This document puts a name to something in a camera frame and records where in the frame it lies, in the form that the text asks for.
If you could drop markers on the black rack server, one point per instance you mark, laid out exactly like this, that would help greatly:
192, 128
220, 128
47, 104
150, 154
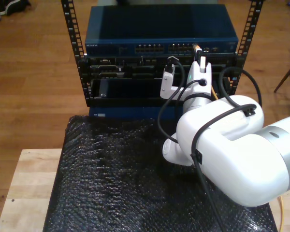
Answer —
135, 67

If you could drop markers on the dark wooden chair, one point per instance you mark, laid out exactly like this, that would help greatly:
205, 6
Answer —
287, 75

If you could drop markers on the black bubble mat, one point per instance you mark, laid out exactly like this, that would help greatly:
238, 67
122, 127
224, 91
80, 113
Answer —
111, 193

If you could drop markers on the blue metal base panel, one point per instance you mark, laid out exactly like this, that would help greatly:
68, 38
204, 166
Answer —
135, 112

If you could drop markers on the black perforated rack post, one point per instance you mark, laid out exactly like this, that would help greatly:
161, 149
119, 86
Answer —
251, 19
72, 24

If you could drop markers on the blue network switch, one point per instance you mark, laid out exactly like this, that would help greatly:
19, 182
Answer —
159, 24

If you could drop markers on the dark shoe with white sole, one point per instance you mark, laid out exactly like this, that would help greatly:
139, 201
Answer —
14, 6

